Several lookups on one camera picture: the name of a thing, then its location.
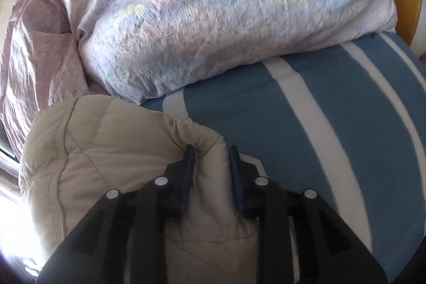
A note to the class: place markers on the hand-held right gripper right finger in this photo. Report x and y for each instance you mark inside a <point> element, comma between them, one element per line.
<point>234,171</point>

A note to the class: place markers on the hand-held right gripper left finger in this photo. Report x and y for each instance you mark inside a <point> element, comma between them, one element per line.
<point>189,164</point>

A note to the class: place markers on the cream puffer jacket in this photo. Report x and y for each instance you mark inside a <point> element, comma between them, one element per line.
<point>100,154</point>

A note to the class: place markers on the blue white striped bed sheet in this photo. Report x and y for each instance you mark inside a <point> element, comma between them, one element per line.
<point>332,137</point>

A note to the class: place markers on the pale floral pillow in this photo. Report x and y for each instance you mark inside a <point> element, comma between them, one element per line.
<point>216,11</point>

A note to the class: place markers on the pink quilt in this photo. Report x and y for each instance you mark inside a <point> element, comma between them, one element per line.
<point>36,54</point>

